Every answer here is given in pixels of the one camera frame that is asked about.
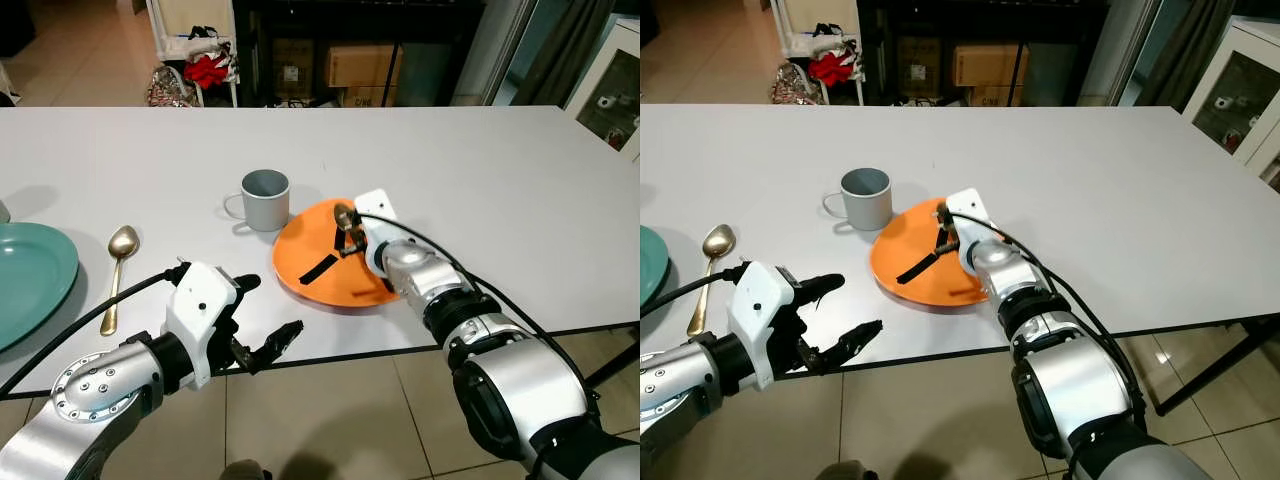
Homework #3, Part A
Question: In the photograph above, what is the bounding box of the black utensil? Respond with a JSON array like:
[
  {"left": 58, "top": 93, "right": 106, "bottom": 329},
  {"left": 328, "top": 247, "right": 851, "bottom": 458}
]
[
  {"left": 896, "top": 248, "right": 945, "bottom": 286},
  {"left": 298, "top": 250, "right": 347, "bottom": 287}
]

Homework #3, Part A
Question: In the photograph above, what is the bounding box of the orange plate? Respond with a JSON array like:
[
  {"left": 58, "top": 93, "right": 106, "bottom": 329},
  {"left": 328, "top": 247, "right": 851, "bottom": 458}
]
[
  {"left": 271, "top": 197, "right": 404, "bottom": 309},
  {"left": 869, "top": 196, "right": 1007, "bottom": 309}
]

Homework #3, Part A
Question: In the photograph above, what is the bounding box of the grey mug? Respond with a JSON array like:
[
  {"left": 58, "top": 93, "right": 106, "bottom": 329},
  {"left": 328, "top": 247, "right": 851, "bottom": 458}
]
[
  {"left": 221, "top": 168, "right": 292, "bottom": 234},
  {"left": 821, "top": 166, "right": 894, "bottom": 233}
]

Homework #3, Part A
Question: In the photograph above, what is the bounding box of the gold spoon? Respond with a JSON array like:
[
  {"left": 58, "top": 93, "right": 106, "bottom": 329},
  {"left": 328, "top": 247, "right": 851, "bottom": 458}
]
[
  {"left": 686, "top": 223, "right": 739, "bottom": 338},
  {"left": 98, "top": 224, "right": 142, "bottom": 337}
]

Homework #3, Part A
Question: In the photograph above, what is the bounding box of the teal plate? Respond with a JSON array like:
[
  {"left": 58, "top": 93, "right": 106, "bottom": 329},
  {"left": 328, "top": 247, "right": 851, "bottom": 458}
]
[
  {"left": 0, "top": 221, "right": 81, "bottom": 354},
  {"left": 640, "top": 224, "right": 673, "bottom": 310}
]

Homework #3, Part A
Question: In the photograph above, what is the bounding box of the small dark cardboard box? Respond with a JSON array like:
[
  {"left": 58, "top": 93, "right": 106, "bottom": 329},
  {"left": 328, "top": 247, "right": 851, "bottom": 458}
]
[
  {"left": 271, "top": 37, "right": 317, "bottom": 102},
  {"left": 896, "top": 37, "right": 942, "bottom": 100}
]

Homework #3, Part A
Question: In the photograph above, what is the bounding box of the large brown cardboard box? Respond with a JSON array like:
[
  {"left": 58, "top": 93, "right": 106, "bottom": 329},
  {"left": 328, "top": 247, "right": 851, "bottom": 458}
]
[
  {"left": 951, "top": 42, "right": 1032, "bottom": 90},
  {"left": 321, "top": 42, "right": 404, "bottom": 90}
]

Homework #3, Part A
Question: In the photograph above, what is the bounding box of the black table leg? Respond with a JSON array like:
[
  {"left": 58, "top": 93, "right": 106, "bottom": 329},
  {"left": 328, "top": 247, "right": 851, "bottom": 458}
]
[
  {"left": 1149, "top": 318, "right": 1280, "bottom": 418},
  {"left": 584, "top": 344, "right": 641, "bottom": 393}
]

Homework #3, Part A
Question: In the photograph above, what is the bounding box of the patterned bag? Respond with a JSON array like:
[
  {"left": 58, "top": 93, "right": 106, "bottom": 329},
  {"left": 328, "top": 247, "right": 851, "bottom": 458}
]
[
  {"left": 146, "top": 64, "right": 197, "bottom": 109},
  {"left": 769, "top": 64, "right": 817, "bottom": 107}
]

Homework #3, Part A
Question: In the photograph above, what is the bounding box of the red cloth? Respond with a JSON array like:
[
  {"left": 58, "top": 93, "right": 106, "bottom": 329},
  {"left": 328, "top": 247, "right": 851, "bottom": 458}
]
[
  {"left": 182, "top": 51, "right": 234, "bottom": 92},
  {"left": 807, "top": 51, "right": 857, "bottom": 89}
]

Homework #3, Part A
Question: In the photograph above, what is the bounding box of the white rack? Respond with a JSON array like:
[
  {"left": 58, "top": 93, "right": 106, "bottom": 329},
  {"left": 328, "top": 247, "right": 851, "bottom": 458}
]
[
  {"left": 144, "top": 0, "right": 242, "bottom": 109},
  {"left": 769, "top": 0, "right": 867, "bottom": 107}
]

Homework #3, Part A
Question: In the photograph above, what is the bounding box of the grey curtain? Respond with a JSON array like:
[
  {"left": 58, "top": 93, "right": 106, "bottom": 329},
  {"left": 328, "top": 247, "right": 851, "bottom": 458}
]
[
  {"left": 1074, "top": 0, "right": 1237, "bottom": 109},
  {"left": 449, "top": 0, "right": 612, "bottom": 109}
]

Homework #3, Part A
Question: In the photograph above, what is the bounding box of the white glass door cabinet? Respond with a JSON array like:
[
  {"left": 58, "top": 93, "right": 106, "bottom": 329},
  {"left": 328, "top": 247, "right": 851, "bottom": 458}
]
[
  {"left": 564, "top": 14, "right": 641, "bottom": 163},
  {"left": 1179, "top": 14, "right": 1280, "bottom": 193}
]

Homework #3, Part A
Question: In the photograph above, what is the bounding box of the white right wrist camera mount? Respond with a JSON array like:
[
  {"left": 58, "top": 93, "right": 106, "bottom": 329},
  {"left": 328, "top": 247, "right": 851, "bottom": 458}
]
[
  {"left": 353, "top": 189, "right": 404, "bottom": 277},
  {"left": 944, "top": 187, "right": 1002, "bottom": 277}
]

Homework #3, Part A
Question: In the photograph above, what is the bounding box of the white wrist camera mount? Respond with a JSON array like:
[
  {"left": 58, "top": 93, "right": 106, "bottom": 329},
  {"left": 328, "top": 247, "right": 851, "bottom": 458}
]
[
  {"left": 162, "top": 261, "right": 242, "bottom": 390},
  {"left": 353, "top": 189, "right": 404, "bottom": 277},
  {"left": 944, "top": 187, "right": 1002, "bottom": 277},
  {"left": 726, "top": 260, "right": 802, "bottom": 392}
]

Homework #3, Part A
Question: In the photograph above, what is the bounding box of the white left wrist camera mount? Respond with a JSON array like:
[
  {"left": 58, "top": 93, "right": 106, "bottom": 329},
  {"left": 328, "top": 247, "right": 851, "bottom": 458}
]
[
  {"left": 726, "top": 260, "right": 802, "bottom": 392},
  {"left": 162, "top": 261, "right": 242, "bottom": 390}
]

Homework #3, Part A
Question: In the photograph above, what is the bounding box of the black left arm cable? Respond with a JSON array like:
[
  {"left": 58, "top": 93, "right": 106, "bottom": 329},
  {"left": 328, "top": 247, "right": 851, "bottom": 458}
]
[
  {"left": 640, "top": 261, "right": 753, "bottom": 317},
  {"left": 0, "top": 263, "right": 193, "bottom": 397}
]

